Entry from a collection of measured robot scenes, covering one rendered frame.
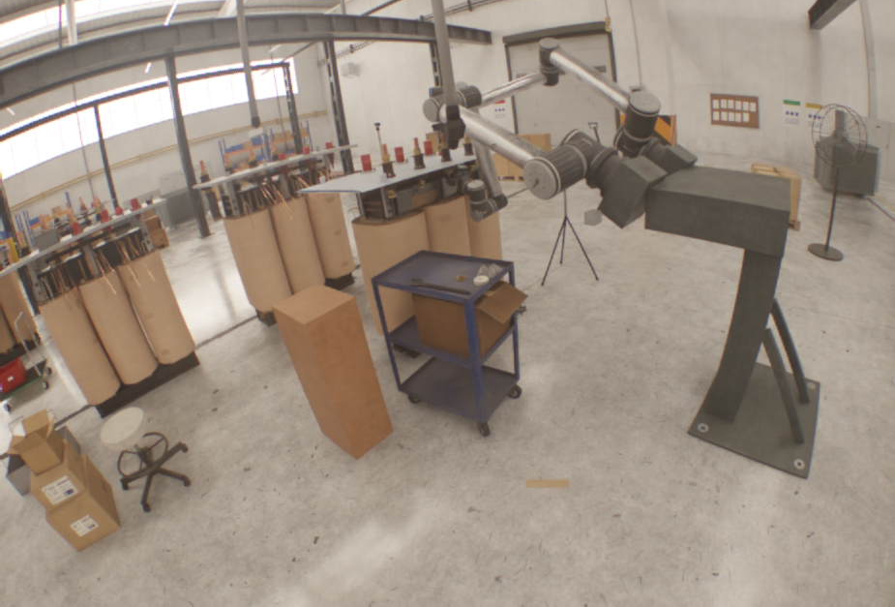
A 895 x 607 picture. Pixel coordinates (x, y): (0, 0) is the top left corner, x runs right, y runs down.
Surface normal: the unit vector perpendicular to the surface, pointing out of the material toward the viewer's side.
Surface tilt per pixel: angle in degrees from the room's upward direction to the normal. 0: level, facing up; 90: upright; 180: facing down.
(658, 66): 90
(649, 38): 90
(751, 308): 90
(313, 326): 90
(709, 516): 0
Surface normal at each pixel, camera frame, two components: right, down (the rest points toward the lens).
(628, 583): -0.13, -0.91
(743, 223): -0.75, 0.35
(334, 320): 0.76, 0.16
